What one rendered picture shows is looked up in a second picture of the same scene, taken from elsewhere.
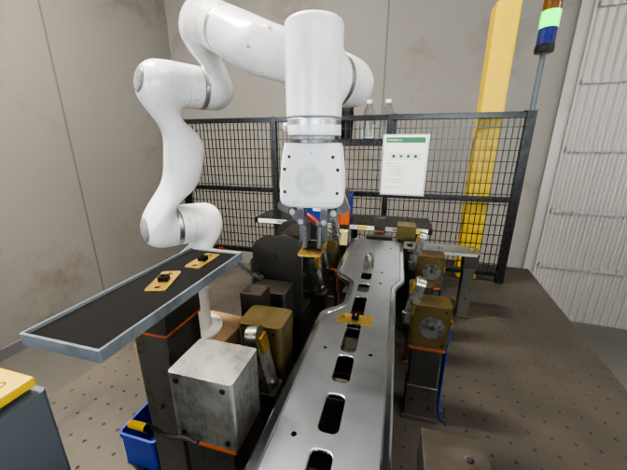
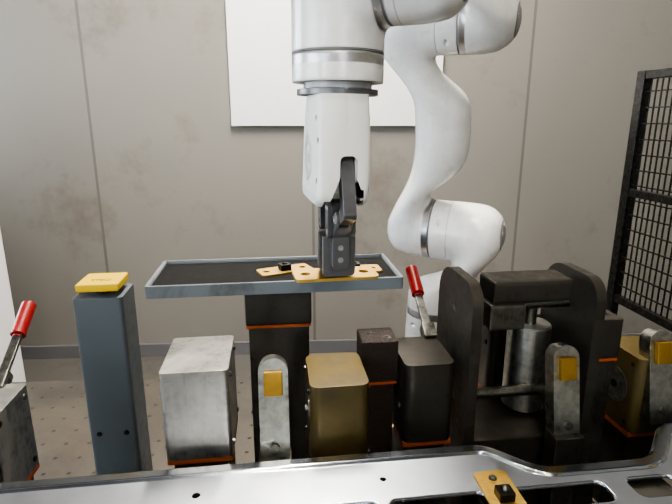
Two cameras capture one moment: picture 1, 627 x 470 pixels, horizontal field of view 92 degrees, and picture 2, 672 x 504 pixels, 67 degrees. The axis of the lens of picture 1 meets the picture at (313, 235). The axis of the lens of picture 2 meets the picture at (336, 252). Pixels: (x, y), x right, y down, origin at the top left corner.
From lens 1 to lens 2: 0.55 m
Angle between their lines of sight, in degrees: 65
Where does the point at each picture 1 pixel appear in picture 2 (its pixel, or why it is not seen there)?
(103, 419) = not seen: hidden behind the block
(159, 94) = (390, 42)
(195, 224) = (444, 231)
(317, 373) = (314, 487)
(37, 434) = (110, 327)
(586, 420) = not seen: outside the picture
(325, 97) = (302, 19)
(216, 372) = (177, 360)
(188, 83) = not seen: hidden behind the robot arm
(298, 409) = (235, 487)
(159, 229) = (394, 226)
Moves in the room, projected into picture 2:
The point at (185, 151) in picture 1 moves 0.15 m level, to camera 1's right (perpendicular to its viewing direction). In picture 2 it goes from (427, 119) to (483, 119)
